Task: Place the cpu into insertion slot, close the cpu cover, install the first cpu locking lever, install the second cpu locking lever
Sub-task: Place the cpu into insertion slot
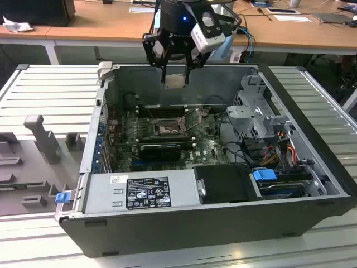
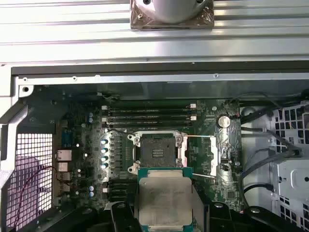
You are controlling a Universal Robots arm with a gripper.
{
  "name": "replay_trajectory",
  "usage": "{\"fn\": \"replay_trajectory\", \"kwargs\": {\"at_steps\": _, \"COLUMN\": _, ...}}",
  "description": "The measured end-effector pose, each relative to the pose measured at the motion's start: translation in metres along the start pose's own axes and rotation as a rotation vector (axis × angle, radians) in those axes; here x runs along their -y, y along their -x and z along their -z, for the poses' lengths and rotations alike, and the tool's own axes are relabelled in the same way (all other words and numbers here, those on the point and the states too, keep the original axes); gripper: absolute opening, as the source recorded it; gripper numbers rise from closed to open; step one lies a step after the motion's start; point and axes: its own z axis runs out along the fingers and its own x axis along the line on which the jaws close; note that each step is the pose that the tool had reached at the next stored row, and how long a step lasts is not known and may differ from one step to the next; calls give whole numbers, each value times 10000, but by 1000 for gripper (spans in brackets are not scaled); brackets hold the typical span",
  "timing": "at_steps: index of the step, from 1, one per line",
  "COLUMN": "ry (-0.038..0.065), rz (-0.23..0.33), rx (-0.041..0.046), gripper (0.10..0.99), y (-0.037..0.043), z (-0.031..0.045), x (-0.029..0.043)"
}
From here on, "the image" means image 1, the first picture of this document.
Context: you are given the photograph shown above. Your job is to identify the black open PC case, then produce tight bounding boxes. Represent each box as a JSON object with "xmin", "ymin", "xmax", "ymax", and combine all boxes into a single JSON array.
[{"xmin": 54, "ymin": 61, "xmax": 357, "ymax": 259}]

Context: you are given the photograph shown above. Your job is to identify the blue cables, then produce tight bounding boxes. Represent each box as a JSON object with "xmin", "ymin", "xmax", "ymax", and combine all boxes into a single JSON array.
[{"xmin": 238, "ymin": 26, "xmax": 256, "ymax": 64}]

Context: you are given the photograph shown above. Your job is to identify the wooden desk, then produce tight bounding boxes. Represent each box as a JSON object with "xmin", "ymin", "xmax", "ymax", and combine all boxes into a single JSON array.
[{"xmin": 0, "ymin": 0, "xmax": 357, "ymax": 66}]

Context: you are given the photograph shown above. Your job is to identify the thin black wire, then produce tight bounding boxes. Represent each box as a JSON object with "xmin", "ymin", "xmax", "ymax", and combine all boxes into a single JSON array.
[{"xmin": 205, "ymin": 95, "xmax": 228, "ymax": 108}]

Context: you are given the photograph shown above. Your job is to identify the white paper sheet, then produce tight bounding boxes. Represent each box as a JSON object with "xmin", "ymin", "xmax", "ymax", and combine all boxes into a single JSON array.
[{"xmin": 273, "ymin": 13, "xmax": 313, "ymax": 23}]

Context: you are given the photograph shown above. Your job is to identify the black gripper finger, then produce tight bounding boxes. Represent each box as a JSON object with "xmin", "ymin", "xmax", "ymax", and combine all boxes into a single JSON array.
[
  {"xmin": 142, "ymin": 32, "xmax": 168, "ymax": 84},
  {"xmin": 184, "ymin": 41, "xmax": 209, "ymax": 85}
]

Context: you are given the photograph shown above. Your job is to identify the hard disk in blue carrier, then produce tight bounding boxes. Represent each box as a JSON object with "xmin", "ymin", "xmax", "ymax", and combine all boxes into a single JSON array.
[{"xmin": 252, "ymin": 167, "xmax": 312, "ymax": 199}]

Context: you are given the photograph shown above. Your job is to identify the grey parts rack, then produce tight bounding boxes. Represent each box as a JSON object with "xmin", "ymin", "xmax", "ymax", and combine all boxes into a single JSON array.
[{"xmin": 0, "ymin": 113, "xmax": 90, "ymax": 218}]

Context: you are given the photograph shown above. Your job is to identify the black graphics card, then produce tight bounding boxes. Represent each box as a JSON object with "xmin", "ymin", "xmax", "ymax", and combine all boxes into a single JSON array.
[{"xmin": 138, "ymin": 143, "xmax": 182, "ymax": 162}]

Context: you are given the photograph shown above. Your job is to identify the grey case latch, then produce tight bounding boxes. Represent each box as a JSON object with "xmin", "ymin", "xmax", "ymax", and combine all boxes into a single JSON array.
[{"xmin": 97, "ymin": 61, "xmax": 114, "ymax": 82}]

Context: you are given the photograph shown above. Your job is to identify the blue book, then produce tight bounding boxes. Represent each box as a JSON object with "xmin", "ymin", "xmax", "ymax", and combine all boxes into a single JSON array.
[{"xmin": 249, "ymin": 0, "xmax": 273, "ymax": 8}]

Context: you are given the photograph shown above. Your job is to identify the thin metal locking lever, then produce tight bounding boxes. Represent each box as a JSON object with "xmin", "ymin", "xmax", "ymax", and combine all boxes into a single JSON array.
[
  {"xmin": 184, "ymin": 118, "xmax": 207, "ymax": 134},
  {"xmin": 146, "ymin": 104, "xmax": 158, "ymax": 125}
]

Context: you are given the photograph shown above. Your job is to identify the crumpled white paper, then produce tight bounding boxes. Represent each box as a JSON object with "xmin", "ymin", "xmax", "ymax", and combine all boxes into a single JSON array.
[{"xmin": 2, "ymin": 15, "xmax": 35, "ymax": 34}]

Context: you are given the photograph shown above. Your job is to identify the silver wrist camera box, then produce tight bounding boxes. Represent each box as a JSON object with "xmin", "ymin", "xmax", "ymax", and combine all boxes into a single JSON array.
[{"xmin": 191, "ymin": 12, "xmax": 225, "ymax": 54}]

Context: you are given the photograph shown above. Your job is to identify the grey power supply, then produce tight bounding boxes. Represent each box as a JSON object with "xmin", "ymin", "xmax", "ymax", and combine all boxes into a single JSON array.
[{"xmin": 83, "ymin": 169, "xmax": 202, "ymax": 215}]

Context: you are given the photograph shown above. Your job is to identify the CPU socket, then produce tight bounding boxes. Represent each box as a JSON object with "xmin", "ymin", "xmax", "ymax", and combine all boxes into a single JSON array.
[{"xmin": 150, "ymin": 116, "xmax": 189, "ymax": 137}]

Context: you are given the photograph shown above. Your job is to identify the silver socket cover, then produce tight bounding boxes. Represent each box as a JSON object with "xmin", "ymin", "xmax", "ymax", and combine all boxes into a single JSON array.
[{"xmin": 181, "ymin": 107, "xmax": 206, "ymax": 133}]

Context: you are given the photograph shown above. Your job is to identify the black desk cable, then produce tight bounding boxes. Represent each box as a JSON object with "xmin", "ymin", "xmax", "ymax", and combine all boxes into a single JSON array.
[{"xmin": 233, "ymin": 7, "xmax": 273, "ymax": 28}]

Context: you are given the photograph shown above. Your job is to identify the square silver CPU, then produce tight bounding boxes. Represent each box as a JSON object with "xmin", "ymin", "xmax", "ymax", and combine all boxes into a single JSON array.
[{"xmin": 164, "ymin": 74, "xmax": 187, "ymax": 90}]

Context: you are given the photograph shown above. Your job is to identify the flat phone with white rim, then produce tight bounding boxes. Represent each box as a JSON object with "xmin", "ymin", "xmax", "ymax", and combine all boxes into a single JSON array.
[{"xmin": 264, "ymin": 7, "xmax": 301, "ymax": 15}]

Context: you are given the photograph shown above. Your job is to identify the black plastic shroud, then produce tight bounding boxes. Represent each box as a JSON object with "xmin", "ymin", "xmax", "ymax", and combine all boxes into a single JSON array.
[{"xmin": 192, "ymin": 164, "xmax": 264, "ymax": 205}]

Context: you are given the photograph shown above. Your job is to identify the silver metal drive cage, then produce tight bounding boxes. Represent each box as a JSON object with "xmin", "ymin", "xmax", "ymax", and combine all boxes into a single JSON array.
[{"xmin": 225, "ymin": 73, "xmax": 298, "ymax": 147}]

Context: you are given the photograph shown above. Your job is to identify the black box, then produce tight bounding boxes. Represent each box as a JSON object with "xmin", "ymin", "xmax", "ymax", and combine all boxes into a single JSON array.
[{"xmin": 0, "ymin": 0, "xmax": 76, "ymax": 28}]

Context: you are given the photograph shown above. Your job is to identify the thick black wire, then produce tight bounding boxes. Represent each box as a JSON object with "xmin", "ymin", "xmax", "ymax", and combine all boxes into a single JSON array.
[
  {"xmin": 218, "ymin": 111, "xmax": 233, "ymax": 146},
  {"xmin": 224, "ymin": 141, "xmax": 253, "ymax": 168}
]

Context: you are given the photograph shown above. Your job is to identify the blue case latch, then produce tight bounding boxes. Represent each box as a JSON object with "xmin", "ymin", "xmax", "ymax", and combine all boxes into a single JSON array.
[{"xmin": 55, "ymin": 192, "xmax": 71, "ymax": 204}]

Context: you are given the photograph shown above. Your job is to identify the green motherboard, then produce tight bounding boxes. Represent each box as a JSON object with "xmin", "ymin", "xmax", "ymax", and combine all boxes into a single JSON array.
[{"xmin": 111, "ymin": 107, "xmax": 235, "ymax": 173}]

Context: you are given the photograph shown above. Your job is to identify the orange yellow red wire bundle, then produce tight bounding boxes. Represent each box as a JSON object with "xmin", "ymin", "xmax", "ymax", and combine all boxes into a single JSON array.
[{"xmin": 262, "ymin": 138, "xmax": 298, "ymax": 168}]

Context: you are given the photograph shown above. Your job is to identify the RAM slot with white clips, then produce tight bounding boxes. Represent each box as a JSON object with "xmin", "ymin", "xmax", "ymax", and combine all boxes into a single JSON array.
[
  {"xmin": 138, "ymin": 136, "xmax": 192, "ymax": 140},
  {"xmin": 137, "ymin": 109, "xmax": 188, "ymax": 115},
  {"xmin": 137, "ymin": 104, "xmax": 188, "ymax": 109},
  {"xmin": 137, "ymin": 139, "xmax": 195, "ymax": 146}
]

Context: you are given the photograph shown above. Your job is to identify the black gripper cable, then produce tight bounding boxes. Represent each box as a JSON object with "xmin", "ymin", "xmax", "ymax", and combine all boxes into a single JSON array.
[{"xmin": 209, "ymin": 3, "xmax": 243, "ymax": 37}]

